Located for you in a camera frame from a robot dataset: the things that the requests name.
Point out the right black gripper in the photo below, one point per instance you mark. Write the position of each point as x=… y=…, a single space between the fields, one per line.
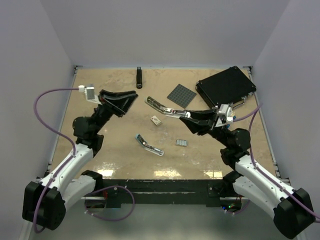
x=207 y=121

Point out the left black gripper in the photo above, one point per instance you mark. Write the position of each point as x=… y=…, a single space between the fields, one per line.
x=117 y=103

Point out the grey staple tray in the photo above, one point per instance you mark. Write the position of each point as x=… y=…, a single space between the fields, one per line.
x=181 y=143

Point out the beige green stapler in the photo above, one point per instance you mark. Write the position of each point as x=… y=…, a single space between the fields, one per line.
x=169 y=112

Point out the light blue stapler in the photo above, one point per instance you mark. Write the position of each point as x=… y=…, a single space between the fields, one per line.
x=148 y=147

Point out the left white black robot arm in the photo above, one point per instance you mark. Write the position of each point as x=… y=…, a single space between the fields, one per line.
x=46 y=201

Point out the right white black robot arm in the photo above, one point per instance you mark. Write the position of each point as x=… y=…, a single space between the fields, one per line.
x=290 y=209

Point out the black stapler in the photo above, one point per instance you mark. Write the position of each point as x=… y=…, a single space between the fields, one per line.
x=139 y=78

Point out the grey lego baseplate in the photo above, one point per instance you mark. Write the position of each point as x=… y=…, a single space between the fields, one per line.
x=181 y=96

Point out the black carrying case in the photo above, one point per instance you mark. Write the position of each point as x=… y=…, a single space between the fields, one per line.
x=229 y=86

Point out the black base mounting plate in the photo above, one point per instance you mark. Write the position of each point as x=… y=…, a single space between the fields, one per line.
x=208 y=192

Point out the aluminium front rail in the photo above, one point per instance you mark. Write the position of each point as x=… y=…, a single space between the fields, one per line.
x=86 y=184

